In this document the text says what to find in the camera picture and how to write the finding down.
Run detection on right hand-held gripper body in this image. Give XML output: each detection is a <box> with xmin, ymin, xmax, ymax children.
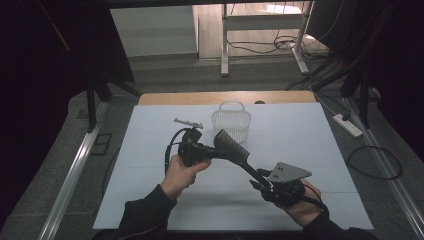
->
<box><xmin>261</xmin><ymin>161</ymin><xmax>313</xmax><ymax>207</ymax></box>

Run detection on white power strip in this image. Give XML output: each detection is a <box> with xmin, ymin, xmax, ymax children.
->
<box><xmin>332</xmin><ymin>113</ymin><xmax>364</xmax><ymax>139</ymax></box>

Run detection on aluminium rail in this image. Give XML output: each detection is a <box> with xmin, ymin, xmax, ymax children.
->
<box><xmin>37</xmin><ymin>101</ymin><xmax>110</xmax><ymax>240</ymax></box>
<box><xmin>342</xmin><ymin>97</ymin><xmax>424</xmax><ymax>240</ymax></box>

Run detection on black comb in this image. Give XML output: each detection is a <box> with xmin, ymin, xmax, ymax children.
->
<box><xmin>213</xmin><ymin>129</ymin><xmax>272</xmax><ymax>189</ymax></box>

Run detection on left hand-held gripper cable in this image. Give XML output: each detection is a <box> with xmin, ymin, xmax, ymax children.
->
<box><xmin>164</xmin><ymin>127</ymin><xmax>188</xmax><ymax>175</ymax></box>

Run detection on hand-held gripper cable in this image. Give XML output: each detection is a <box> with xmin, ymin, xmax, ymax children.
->
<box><xmin>164</xmin><ymin>127</ymin><xmax>188</xmax><ymax>175</ymax></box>
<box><xmin>301</xmin><ymin>183</ymin><xmax>330</xmax><ymax>216</ymax></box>

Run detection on right hand-held gripper cable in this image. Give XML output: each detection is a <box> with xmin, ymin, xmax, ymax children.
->
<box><xmin>301</xmin><ymin>183</ymin><xmax>330</xmax><ymax>216</ymax></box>

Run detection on black looped cable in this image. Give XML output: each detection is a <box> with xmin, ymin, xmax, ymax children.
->
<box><xmin>345</xmin><ymin>145</ymin><xmax>403</xmax><ymax>181</ymax></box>

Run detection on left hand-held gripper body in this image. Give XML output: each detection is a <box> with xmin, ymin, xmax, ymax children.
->
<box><xmin>173</xmin><ymin>117</ymin><xmax>215</xmax><ymax>168</ymax></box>

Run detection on white plastic mesh basket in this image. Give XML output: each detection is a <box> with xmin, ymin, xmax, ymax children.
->
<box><xmin>211</xmin><ymin>100</ymin><xmax>252</xmax><ymax>145</ymax></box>

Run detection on white metal table frame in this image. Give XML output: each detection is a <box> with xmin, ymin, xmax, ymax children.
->
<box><xmin>220</xmin><ymin>0</ymin><xmax>315</xmax><ymax>77</ymax></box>

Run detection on black floor cables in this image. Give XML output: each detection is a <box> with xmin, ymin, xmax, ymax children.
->
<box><xmin>226</xmin><ymin>31</ymin><xmax>331</xmax><ymax>60</ymax></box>

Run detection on dark curtain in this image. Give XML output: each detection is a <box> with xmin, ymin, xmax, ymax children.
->
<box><xmin>0</xmin><ymin>0</ymin><xmax>136</xmax><ymax>231</ymax></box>
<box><xmin>306</xmin><ymin>0</ymin><xmax>424</xmax><ymax>161</ymax></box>

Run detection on black rectangular floor frame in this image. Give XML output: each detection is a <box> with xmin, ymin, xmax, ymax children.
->
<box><xmin>89</xmin><ymin>132</ymin><xmax>113</xmax><ymax>157</ymax></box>

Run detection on person's right hand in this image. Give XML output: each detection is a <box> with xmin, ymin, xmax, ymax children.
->
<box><xmin>276</xmin><ymin>179</ymin><xmax>323</xmax><ymax>229</ymax></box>

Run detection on black tripod stand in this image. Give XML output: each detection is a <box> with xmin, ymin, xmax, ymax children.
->
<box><xmin>312</xmin><ymin>56</ymin><xmax>374</xmax><ymax>130</ymax></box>
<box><xmin>85</xmin><ymin>75</ymin><xmax>144</xmax><ymax>134</ymax></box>

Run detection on white table cover sheet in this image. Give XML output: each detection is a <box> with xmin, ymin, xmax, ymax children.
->
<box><xmin>92</xmin><ymin>102</ymin><xmax>375</xmax><ymax>232</ymax></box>

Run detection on person's left hand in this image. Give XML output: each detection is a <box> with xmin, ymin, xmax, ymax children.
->
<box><xmin>160</xmin><ymin>154</ymin><xmax>212</xmax><ymax>201</ymax></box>

